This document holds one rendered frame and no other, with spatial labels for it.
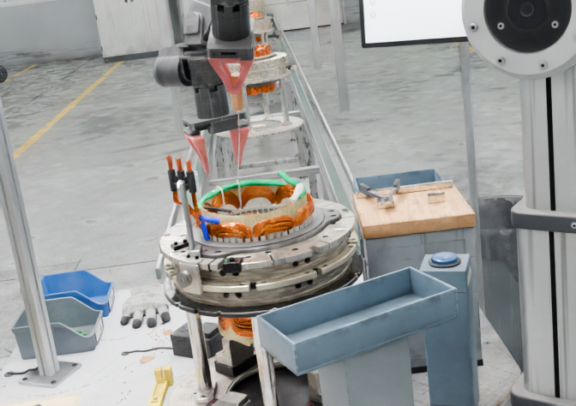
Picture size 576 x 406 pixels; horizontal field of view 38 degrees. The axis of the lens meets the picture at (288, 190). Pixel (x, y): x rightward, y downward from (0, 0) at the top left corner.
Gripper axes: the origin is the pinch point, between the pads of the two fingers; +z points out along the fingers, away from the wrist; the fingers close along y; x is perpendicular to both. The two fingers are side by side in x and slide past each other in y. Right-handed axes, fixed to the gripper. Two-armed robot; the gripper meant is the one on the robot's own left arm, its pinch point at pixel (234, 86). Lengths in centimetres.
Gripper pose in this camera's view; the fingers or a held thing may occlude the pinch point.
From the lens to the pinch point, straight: 132.4
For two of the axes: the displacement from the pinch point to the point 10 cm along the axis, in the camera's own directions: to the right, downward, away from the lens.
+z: 0.1, 8.0, 6.0
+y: -0.1, 6.0, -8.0
